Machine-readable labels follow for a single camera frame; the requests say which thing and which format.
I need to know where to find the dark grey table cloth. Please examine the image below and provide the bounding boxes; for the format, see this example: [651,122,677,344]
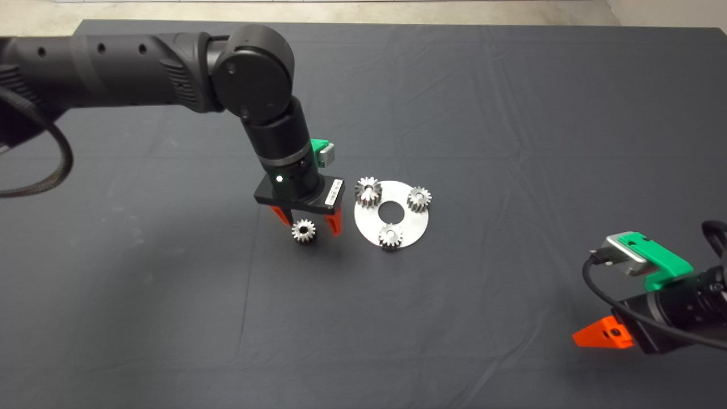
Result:
[0,19,727,409]

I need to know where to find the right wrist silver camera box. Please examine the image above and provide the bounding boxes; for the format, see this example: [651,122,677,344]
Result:
[602,233,651,277]

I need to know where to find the round metal plate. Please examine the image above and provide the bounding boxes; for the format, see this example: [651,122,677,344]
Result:
[354,180,431,249]

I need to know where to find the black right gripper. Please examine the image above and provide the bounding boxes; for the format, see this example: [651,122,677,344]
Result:
[572,292,689,355]

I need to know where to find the thick black braided cable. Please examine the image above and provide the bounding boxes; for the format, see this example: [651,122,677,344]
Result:
[0,85,74,198]

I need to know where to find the large tall steel gear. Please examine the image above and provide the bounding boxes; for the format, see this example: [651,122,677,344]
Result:
[354,176,382,208]

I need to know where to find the small steel gear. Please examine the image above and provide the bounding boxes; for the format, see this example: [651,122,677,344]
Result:
[378,223,404,251]
[291,219,317,245]
[407,186,432,213]

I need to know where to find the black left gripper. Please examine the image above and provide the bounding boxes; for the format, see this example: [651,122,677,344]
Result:
[254,153,346,237]

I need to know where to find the right wrist green camera mount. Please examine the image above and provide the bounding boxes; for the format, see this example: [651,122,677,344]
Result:
[618,232,695,291]

